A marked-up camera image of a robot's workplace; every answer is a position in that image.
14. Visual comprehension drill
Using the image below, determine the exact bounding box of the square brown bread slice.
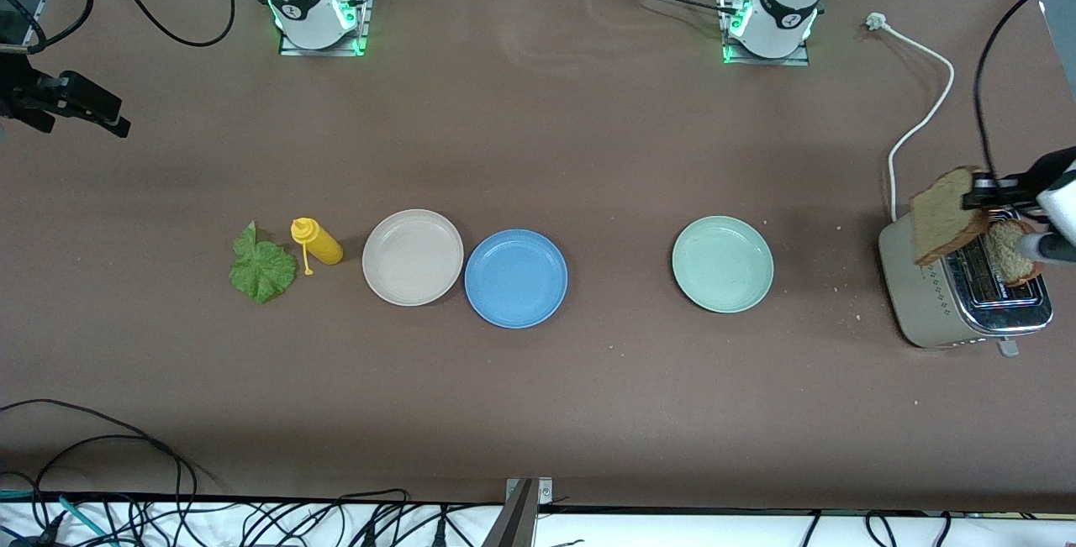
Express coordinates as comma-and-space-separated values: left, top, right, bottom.
910, 166, 993, 267

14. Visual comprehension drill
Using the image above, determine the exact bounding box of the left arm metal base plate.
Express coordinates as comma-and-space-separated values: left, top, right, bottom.
719, 0, 812, 67

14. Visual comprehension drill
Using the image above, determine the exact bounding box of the aluminium profile post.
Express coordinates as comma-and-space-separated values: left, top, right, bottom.
481, 477, 554, 547

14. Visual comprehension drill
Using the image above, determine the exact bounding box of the white toaster power cord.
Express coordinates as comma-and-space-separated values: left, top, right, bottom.
866, 12, 956, 223

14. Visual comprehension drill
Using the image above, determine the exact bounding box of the pale green plate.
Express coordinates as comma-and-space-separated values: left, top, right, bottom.
671, 215, 775, 314

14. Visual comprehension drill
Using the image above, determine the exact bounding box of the beige and chrome toaster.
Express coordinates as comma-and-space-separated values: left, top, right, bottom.
878, 194, 1055, 358

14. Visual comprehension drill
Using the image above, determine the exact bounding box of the green lettuce leaf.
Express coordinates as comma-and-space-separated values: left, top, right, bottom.
228, 221, 299, 305

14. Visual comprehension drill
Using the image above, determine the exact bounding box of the beige plate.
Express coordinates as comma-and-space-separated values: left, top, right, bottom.
361, 208, 465, 308

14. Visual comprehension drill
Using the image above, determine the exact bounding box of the yellow squeeze bottle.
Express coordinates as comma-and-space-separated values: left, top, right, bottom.
290, 217, 345, 276

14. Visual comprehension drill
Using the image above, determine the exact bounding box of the blue plate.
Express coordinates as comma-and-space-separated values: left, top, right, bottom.
464, 229, 569, 329

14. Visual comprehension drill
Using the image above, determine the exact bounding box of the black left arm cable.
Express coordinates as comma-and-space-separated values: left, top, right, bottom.
973, 0, 1076, 187

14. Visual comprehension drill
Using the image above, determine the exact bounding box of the rounded brown bread slice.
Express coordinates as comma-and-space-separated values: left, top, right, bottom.
985, 219, 1047, 287

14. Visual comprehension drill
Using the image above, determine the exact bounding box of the long black floor cable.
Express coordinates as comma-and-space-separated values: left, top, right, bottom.
0, 398, 199, 523
34, 434, 184, 531

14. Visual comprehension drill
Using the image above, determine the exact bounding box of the teal cable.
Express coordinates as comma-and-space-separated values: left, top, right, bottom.
0, 488, 119, 547

